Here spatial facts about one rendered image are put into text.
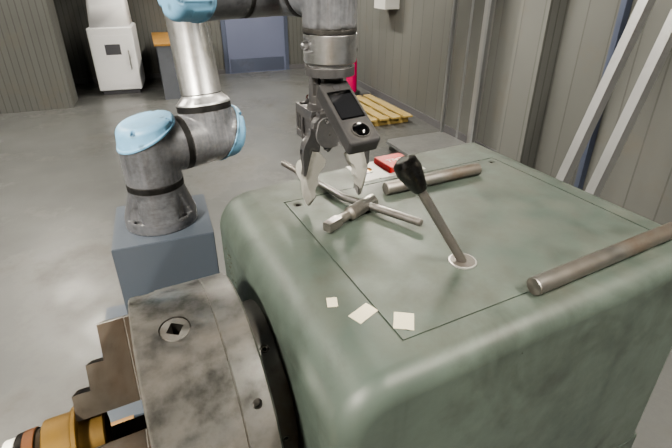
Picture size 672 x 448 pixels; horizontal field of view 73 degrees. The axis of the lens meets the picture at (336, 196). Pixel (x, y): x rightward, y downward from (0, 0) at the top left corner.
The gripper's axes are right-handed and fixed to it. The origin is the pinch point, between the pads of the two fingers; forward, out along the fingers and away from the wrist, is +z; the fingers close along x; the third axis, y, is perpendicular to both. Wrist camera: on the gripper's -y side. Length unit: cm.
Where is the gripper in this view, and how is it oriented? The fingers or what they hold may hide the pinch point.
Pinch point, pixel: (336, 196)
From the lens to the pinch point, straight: 71.9
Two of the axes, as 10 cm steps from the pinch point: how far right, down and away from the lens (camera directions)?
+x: -9.0, 2.0, -4.0
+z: 0.0, 9.0, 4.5
